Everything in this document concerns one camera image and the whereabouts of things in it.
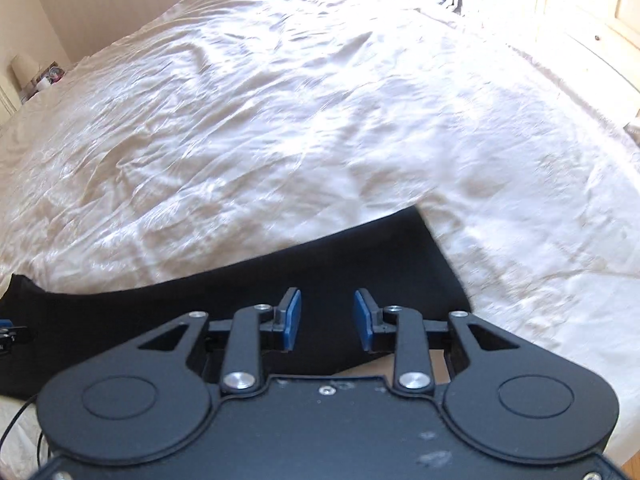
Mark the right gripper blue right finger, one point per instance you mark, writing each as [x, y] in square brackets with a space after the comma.
[376, 326]

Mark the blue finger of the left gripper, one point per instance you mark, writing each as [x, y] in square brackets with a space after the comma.
[10, 336]

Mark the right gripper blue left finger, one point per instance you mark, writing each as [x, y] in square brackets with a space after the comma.
[279, 324]

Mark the black pants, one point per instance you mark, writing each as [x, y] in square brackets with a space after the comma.
[395, 258]

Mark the cream embroidered bedspread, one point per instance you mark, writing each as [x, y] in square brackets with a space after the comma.
[227, 129]

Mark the white bedside lamp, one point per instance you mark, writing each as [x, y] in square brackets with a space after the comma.
[25, 69]

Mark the light wooden furniture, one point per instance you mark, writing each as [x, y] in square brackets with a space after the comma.
[600, 5]

